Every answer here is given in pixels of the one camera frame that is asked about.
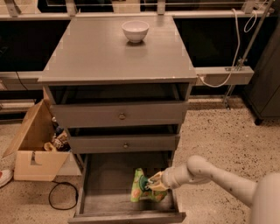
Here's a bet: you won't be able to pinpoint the dark grey side cabinet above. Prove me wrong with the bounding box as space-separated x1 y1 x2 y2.
243 24 280 125

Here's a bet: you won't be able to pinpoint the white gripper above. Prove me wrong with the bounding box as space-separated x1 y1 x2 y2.
147 165 190 192

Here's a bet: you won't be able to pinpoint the grey bottom drawer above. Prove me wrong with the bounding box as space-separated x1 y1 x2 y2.
68 151 186 224

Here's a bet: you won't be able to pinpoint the black floor cable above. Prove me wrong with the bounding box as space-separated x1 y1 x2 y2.
47 180 80 211

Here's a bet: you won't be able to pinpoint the snack items in box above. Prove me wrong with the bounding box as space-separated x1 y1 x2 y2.
44 117 71 151

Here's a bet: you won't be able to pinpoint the grey middle drawer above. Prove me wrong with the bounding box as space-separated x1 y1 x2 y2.
68 124 180 154

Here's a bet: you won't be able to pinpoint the metal support pole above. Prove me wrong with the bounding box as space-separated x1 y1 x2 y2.
222 0 276 110

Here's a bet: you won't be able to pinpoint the white ceramic bowl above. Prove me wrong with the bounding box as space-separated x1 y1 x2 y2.
122 20 150 43

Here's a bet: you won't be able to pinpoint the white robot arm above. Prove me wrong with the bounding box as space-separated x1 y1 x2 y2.
147 156 280 224

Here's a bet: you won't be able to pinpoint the grey top drawer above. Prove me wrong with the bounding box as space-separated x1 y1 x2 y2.
50 82 189 128

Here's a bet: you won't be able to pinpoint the grey wall rail shelf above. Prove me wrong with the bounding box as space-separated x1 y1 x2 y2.
195 66 254 88

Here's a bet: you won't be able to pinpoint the grey drawer cabinet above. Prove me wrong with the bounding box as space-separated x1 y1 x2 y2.
38 15 199 224

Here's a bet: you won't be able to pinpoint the grey drawer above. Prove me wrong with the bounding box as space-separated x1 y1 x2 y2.
68 124 180 154
68 151 186 224
50 82 189 128

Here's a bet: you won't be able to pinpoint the white hanging cable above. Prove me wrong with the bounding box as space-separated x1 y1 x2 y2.
198 0 268 88

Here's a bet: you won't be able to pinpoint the green rice chip bag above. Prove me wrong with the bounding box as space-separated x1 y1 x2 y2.
130 168 167 202

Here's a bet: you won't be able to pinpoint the white shoe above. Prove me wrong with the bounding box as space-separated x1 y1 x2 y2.
0 170 13 187

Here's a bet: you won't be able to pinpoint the open cardboard box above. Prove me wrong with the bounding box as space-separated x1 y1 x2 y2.
3 100 72 181

